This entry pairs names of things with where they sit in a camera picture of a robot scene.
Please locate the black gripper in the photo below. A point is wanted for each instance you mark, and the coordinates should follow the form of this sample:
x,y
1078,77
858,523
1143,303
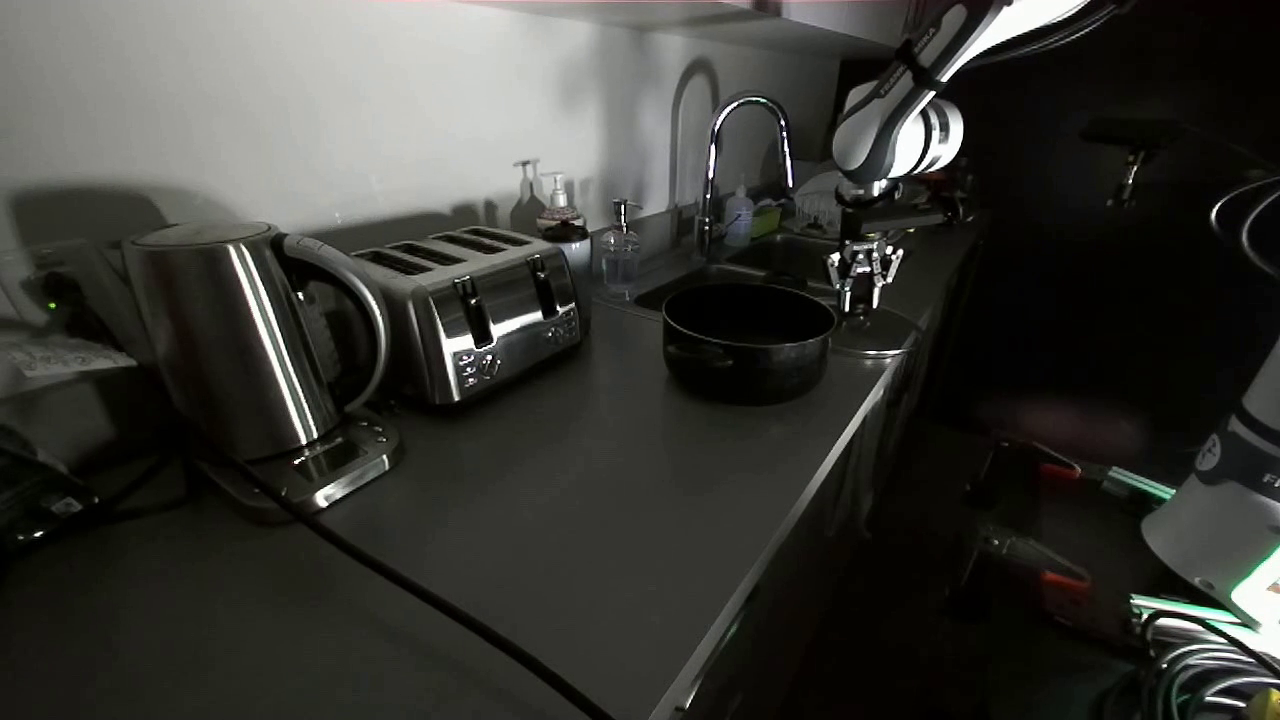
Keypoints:
x,y
864,251

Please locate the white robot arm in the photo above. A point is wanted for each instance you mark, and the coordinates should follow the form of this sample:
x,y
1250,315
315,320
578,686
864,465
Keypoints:
x,y
922,95

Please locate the chrome arched faucet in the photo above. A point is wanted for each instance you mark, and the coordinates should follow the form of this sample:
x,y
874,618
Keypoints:
x,y
745,134

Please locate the small clear bottle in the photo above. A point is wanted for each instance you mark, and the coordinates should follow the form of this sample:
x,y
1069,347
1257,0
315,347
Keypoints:
x,y
623,246

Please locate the clear glass jar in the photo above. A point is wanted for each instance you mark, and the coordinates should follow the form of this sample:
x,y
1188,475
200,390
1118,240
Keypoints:
x,y
561,213

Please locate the red green hand tool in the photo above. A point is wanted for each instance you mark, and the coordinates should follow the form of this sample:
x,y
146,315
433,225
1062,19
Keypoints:
x,y
1115,477

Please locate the red black power tool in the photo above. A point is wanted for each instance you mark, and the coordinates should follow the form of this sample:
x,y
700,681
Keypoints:
x,y
1045,572

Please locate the clear glass bottle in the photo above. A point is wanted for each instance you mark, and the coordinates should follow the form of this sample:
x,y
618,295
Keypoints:
x,y
527,203

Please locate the stainless steel four-slot toaster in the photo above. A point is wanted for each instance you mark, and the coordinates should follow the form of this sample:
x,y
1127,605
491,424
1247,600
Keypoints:
x,y
482,315

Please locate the white grey machine base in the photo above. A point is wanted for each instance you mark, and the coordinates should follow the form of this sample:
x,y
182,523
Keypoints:
x,y
1222,523

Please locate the kettle power base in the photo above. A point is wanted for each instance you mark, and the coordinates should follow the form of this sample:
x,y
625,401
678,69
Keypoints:
x,y
324,462

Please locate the stainless steel electric kettle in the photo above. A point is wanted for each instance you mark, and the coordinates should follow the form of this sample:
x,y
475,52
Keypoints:
x,y
227,340

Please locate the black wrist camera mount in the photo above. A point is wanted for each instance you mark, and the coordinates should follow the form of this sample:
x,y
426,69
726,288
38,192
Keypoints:
x,y
895,213

